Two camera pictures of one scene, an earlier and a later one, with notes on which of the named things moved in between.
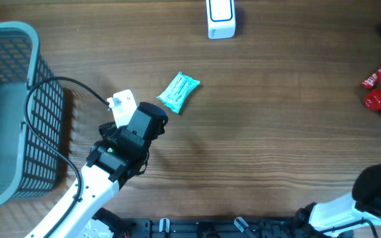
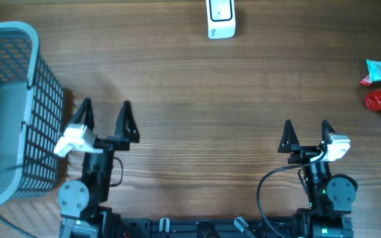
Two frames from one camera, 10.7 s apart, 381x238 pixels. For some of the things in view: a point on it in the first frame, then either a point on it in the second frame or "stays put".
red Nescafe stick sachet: [370, 81] → [366, 80]
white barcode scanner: [221, 19] stays put
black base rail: [213, 227] stays put
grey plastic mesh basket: [12, 164] stays put
